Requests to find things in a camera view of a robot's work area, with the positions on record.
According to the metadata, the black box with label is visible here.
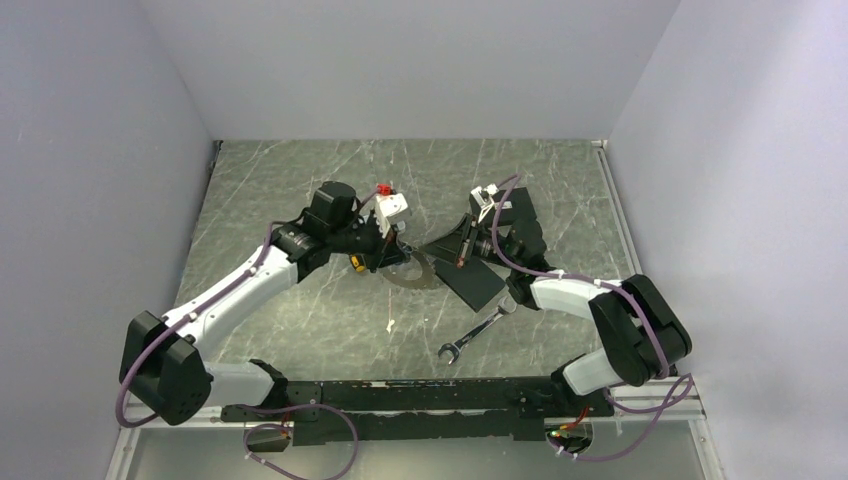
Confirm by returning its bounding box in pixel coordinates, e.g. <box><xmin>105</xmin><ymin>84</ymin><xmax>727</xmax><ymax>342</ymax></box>
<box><xmin>498</xmin><ymin>187</ymin><xmax>537</xmax><ymax>227</ymax></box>

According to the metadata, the black rectangular pad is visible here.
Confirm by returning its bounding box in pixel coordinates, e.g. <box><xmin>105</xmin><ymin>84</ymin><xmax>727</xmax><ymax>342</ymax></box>
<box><xmin>434</xmin><ymin>258</ymin><xmax>505</xmax><ymax>312</ymax></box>

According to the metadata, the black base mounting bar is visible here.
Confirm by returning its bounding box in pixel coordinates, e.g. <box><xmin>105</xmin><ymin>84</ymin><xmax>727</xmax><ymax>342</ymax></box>
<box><xmin>221</xmin><ymin>376</ymin><xmax>613</xmax><ymax>446</ymax></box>

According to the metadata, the yellow black screwdriver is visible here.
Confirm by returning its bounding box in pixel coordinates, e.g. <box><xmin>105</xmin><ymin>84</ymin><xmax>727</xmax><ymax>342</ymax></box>
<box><xmin>350</xmin><ymin>254</ymin><xmax>367</xmax><ymax>273</ymax></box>

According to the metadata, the aluminium frame rail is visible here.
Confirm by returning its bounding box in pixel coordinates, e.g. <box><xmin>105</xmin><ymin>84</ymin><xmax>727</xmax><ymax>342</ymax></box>
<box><xmin>120</xmin><ymin>375</ymin><xmax>724</xmax><ymax>479</ymax></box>

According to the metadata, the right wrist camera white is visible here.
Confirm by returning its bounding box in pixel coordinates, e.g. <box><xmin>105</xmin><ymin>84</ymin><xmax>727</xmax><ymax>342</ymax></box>
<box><xmin>469</xmin><ymin>184</ymin><xmax>501</xmax><ymax>227</ymax></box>

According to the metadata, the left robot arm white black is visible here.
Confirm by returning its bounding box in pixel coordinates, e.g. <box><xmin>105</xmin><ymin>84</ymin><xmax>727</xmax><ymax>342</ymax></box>
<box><xmin>114</xmin><ymin>181</ymin><xmax>411</xmax><ymax>428</ymax></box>

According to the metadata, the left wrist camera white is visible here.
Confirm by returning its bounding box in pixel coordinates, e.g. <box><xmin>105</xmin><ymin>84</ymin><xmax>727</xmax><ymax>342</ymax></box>
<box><xmin>374</xmin><ymin>184</ymin><xmax>411</xmax><ymax>237</ymax></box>

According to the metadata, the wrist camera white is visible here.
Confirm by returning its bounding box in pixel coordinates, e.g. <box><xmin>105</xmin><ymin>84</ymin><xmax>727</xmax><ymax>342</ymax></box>
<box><xmin>469</xmin><ymin>184</ymin><xmax>501</xmax><ymax>227</ymax></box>
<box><xmin>374</xmin><ymin>184</ymin><xmax>411</xmax><ymax>237</ymax></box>

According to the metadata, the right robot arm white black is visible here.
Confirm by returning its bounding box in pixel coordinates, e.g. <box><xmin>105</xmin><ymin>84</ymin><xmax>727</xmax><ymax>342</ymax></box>
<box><xmin>422</xmin><ymin>216</ymin><xmax>693</xmax><ymax>415</ymax></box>

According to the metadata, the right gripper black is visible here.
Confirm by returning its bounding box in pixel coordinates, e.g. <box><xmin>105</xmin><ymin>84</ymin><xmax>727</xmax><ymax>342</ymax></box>
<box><xmin>419</xmin><ymin>213</ymin><xmax>521</xmax><ymax>270</ymax></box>

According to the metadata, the numbered metal ring disc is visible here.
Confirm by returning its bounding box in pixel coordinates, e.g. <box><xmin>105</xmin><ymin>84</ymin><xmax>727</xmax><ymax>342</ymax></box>
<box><xmin>380</xmin><ymin>251</ymin><xmax>440</xmax><ymax>290</ymax></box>

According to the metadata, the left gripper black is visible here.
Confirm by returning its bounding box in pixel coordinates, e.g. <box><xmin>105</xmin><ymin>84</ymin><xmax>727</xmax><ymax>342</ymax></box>
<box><xmin>328</xmin><ymin>212</ymin><xmax>410</xmax><ymax>273</ymax></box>

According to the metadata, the silver combination wrench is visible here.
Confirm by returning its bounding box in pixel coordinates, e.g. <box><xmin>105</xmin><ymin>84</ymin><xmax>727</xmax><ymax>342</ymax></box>
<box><xmin>437</xmin><ymin>296</ymin><xmax>518</xmax><ymax>365</ymax></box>

